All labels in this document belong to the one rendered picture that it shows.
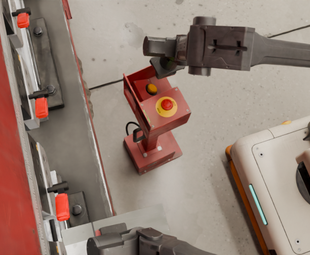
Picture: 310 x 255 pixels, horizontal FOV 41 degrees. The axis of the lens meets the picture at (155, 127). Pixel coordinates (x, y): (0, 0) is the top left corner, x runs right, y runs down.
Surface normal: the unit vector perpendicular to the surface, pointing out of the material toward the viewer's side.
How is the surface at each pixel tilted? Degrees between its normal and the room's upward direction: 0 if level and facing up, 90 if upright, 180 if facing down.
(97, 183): 0
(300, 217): 0
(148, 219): 0
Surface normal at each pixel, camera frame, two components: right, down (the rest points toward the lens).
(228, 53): -0.54, 0.10
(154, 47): 0.22, 0.18
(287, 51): 0.57, 0.19
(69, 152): 0.06, -0.29
